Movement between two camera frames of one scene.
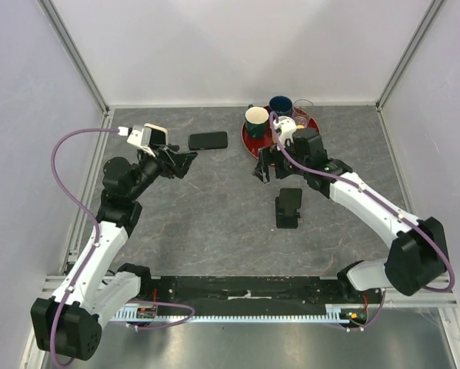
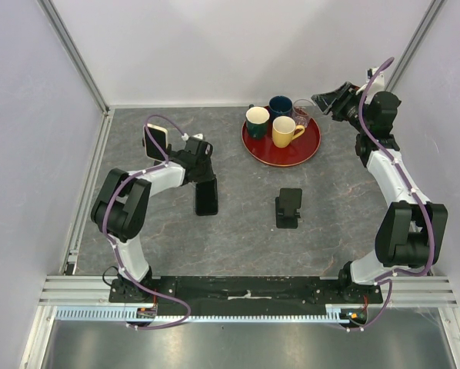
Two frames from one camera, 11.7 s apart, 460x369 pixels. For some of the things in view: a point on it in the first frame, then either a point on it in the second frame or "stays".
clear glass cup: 302,110 stays
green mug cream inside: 256,118 stays
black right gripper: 268,156 -> 338,101
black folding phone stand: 287,205 stays
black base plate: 256,291 stays
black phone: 208,141 -> 206,197
